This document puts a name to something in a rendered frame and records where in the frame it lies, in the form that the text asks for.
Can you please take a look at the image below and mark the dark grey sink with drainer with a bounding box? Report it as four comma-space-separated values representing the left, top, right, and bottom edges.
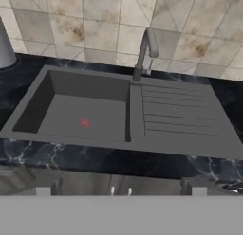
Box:
0, 64, 243, 161

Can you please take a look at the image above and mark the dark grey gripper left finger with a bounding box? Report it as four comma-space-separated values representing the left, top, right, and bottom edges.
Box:
0, 166, 64, 197

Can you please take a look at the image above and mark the grey curved sink tap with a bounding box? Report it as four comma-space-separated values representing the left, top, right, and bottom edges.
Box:
131, 27, 160, 82

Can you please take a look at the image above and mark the grey rounded container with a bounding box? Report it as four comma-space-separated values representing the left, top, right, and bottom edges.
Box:
0, 16, 17, 70

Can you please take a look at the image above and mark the grey cupboard door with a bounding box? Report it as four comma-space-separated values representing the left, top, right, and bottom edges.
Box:
62, 171, 112, 197
123, 174, 182, 197

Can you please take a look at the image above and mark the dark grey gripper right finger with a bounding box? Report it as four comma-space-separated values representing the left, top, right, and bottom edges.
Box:
180, 176, 243, 197

